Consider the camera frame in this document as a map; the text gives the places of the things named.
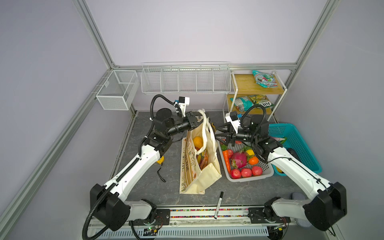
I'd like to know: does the teal pink snack bag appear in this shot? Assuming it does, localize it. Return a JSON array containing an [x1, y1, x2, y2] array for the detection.
[[253, 71, 278, 88]]

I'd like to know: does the red apple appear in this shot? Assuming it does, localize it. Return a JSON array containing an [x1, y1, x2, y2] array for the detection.
[[241, 168, 253, 178], [252, 166, 263, 177], [230, 169, 242, 180]]

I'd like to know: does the white mesh box basket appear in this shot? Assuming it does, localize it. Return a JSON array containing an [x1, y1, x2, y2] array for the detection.
[[96, 70, 139, 111]]

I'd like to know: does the yellow pear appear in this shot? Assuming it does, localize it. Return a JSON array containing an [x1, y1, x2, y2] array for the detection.
[[193, 136, 204, 151]]

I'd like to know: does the red apple front middle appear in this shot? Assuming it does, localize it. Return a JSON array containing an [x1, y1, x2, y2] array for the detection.
[[241, 168, 253, 178]]

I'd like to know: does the pink dragon fruit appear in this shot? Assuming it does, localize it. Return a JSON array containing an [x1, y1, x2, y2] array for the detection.
[[231, 152, 248, 169]]

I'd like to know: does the red apple front left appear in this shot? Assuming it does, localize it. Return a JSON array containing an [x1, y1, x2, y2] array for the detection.
[[230, 169, 242, 180]]

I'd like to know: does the small orange tangerine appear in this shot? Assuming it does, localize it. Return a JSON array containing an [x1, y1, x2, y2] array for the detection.
[[248, 156, 259, 166]]

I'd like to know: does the yellow tape measure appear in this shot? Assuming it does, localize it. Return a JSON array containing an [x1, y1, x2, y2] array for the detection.
[[157, 156, 166, 183]]

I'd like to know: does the grey wrist rest pad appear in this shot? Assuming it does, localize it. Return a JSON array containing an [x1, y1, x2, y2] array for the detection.
[[291, 192, 312, 228]]

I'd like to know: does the white wooden two-tier shelf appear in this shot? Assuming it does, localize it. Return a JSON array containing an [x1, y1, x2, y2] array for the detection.
[[222, 71, 288, 124]]

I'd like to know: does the teal white snack bag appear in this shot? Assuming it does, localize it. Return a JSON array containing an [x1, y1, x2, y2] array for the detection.
[[230, 96, 254, 112]]

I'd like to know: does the black marker pen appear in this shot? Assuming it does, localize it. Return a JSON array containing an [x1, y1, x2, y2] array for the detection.
[[214, 192, 224, 220]]

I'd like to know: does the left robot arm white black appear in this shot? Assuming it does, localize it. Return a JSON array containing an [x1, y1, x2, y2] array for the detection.
[[82, 94, 207, 240]]

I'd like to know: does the teal plastic vegetable basket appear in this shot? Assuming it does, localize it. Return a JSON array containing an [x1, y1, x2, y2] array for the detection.
[[269, 124, 322, 174]]

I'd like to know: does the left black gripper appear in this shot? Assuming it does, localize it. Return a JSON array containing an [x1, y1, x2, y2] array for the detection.
[[166, 111, 209, 138]]

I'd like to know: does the green Fox's candy bag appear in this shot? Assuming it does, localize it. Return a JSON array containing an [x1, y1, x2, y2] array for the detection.
[[249, 95, 274, 109]]

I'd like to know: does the red apple front right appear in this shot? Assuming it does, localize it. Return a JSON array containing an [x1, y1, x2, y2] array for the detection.
[[252, 166, 263, 177]]

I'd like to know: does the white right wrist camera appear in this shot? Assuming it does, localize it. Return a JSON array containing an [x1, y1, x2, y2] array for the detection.
[[225, 111, 241, 133]]

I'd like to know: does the cream floral tote bag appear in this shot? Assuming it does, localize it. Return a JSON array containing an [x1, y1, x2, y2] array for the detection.
[[179, 110, 222, 195]]

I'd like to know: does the orange carrot in white basket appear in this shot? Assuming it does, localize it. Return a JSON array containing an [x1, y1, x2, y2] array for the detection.
[[222, 150, 231, 173]]

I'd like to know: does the white plastic fruit basket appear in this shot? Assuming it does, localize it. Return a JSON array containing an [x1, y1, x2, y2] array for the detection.
[[217, 141, 274, 182]]

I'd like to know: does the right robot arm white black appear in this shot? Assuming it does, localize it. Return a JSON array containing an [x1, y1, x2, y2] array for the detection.
[[215, 116, 347, 231]]

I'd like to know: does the white wire wall basket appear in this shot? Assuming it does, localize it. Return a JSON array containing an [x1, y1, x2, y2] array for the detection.
[[141, 62, 232, 94]]

